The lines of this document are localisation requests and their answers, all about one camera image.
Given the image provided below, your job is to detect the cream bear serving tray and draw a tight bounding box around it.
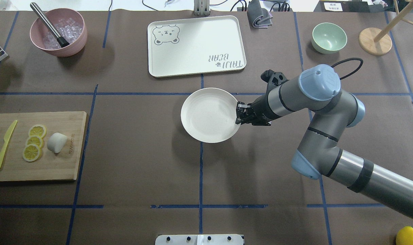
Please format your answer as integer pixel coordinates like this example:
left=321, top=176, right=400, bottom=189
left=147, top=15, right=247, bottom=78

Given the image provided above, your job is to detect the folded grey cloth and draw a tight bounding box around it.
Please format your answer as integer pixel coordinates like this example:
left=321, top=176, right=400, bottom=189
left=247, top=0, right=273, bottom=29

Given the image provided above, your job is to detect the white mounting bracket plate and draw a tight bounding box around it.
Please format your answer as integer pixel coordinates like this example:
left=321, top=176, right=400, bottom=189
left=155, top=234, right=245, bottom=245

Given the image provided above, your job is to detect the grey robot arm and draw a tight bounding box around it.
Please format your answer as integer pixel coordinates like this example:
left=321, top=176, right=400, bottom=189
left=235, top=64, right=413, bottom=219

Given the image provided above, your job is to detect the yellow plastic knife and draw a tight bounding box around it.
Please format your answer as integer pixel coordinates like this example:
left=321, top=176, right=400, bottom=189
left=0, top=120, right=17, bottom=169

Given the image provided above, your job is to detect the white round plate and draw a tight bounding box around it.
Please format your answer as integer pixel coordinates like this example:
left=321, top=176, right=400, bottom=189
left=181, top=88, right=240, bottom=143

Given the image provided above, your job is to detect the mint green bowl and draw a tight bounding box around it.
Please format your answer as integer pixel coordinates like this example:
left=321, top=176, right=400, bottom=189
left=311, top=23, right=348, bottom=54

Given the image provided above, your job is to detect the pink bowl with ice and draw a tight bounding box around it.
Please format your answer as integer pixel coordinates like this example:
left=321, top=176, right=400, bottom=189
left=30, top=8, right=88, bottom=57

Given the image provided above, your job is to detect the whole yellow lemon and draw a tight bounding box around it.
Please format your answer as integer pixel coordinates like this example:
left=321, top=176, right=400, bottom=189
left=396, top=226, right=413, bottom=245

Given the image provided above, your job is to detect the top lemon slice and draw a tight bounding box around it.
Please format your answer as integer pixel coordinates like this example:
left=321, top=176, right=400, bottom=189
left=28, top=124, right=47, bottom=138

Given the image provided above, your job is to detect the bamboo cutting board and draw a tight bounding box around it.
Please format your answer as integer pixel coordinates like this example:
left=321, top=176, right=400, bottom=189
left=0, top=111, right=87, bottom=182

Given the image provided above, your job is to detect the wooden mug tree stand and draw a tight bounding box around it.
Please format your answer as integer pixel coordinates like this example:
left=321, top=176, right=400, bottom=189
left=358, top=0, right=413, bottom=56

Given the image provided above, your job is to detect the steel muddler black tip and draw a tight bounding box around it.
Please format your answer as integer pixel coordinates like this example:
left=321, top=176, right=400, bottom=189
left=30, top=2, right=70, bottom=48

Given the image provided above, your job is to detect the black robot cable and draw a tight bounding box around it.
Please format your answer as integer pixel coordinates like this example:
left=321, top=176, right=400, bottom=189
left=331, top=58, right=364, bottom=81

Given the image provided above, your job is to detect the middle lemon slice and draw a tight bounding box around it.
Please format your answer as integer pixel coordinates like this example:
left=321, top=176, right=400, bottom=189
left=26, top=135, right=44, bottom=148

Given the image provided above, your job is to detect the bottom lemon slice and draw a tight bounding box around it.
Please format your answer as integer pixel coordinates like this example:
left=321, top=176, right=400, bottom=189
left=22, top=144, right=41, bottom=162

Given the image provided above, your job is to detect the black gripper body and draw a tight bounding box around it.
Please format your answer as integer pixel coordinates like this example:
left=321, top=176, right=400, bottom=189
left=244, top=69, right=288, bottom=126

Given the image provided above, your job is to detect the lemon slice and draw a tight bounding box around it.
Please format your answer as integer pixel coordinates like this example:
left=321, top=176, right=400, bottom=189
left=26, top=135, right=44, bottom=148
left=28, top=124, right=47, bottom=138
left=22, top=144, right=41, bottom=162

